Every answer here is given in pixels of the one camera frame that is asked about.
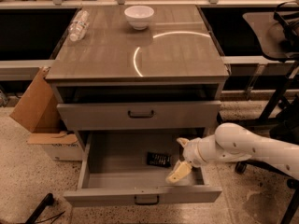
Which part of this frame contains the black rxbar chocolate bar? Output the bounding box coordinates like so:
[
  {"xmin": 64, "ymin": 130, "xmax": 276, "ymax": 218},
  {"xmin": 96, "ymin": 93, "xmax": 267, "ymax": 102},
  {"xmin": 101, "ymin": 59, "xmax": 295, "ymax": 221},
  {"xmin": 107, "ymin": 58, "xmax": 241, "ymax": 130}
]
[{"xmin": 147, "ymin": 152, "xmax": 171, "ymax": 168}]

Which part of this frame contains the clear plastic water bottle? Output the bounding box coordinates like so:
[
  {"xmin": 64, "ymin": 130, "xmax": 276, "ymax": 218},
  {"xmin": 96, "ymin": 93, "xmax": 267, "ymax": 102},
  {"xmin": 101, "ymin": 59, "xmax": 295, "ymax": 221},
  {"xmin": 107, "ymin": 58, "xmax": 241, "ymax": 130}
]
[{"xmin": 68, "ymin": 10, "xmax": 89, "ymax": 42}]

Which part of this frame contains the white ceramic bowl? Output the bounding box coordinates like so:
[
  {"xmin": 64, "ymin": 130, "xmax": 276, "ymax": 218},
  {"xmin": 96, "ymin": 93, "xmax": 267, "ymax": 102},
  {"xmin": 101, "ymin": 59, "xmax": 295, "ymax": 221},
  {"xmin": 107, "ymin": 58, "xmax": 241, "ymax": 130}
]
[{"xmin": 124, "ymin": 6, "xmax": 154, "ymax": 30}]

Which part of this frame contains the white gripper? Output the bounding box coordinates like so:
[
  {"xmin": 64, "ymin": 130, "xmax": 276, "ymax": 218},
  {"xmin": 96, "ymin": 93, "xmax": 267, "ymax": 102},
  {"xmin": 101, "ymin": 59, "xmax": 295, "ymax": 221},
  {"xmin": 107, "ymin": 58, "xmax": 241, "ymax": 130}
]
[{"xmin": 165, "ymin": 137, "xmax": 206, "ymax": 184}]

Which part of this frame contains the grey drawer cabinet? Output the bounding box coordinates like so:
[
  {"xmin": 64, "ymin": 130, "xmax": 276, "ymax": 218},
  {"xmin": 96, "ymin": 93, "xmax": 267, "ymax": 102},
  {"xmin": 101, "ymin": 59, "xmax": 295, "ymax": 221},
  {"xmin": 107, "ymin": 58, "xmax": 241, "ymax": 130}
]
[{"xmin": 45, "ymin": 4, "xmax": 230, "ymax": 208}]

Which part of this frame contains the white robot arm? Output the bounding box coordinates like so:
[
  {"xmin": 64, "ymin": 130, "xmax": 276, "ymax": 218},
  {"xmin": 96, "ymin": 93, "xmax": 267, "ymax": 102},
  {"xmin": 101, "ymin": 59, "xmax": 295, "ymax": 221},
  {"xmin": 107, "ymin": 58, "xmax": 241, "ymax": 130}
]
[{"xmin": 166, "ymin": 123, "xmax": 299, "ymax": 184}]

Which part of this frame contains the black stand leg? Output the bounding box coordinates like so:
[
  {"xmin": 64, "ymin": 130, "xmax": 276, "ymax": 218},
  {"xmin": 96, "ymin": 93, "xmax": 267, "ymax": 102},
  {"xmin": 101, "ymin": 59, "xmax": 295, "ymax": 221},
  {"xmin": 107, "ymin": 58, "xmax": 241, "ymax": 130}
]
[{"xmin": 25, "ymin": 193, "xmax": 54, "ymax": 224}]

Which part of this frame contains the open middle drawer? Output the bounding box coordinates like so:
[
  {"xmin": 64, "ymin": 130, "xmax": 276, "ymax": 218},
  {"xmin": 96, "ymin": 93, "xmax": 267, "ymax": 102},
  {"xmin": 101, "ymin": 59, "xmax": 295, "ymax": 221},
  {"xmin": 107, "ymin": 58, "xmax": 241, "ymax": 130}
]
[{"xmin": 64, "ymin": 129, "xmax": 221, "ymax": 207}]

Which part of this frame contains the brown cardboard sheet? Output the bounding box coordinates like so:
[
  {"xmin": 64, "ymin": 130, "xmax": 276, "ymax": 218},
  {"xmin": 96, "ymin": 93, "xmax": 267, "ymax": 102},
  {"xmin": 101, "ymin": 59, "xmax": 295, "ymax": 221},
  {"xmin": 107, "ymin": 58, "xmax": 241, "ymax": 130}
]
[{"xmin": 10, "ymin": 67, "xmax": 61, "ymax": 133}]

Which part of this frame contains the white cardboard box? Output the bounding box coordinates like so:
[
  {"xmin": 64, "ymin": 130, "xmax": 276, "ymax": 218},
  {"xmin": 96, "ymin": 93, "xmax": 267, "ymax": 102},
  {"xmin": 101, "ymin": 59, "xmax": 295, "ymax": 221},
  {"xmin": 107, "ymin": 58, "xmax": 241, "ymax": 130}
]
[{"xmin": 27, "ymin": 132, "xmax": 83, "ymax": 161}]

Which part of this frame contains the closed top drawer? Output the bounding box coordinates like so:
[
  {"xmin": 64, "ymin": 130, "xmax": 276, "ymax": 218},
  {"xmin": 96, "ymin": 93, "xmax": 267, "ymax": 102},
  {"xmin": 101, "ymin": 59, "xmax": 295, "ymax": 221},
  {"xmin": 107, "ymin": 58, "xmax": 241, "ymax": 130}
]
[{"xmin": 57, "ymin": 101, "xmax": 221, "ymax": 131}]

